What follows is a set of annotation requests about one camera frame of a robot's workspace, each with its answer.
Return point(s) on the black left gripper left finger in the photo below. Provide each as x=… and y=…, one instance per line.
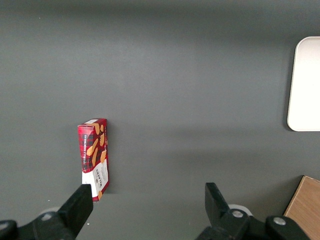
x=62, y=220

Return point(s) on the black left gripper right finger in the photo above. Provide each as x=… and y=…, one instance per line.
x=225, y=225

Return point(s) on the beige rectangular tray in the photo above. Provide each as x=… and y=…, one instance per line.
x=306, y=85

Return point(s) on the red tartan shortbread box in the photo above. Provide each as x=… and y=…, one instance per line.
x=93, y=150

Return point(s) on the wooden drawer cabinet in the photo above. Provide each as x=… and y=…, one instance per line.
x=305, y=207

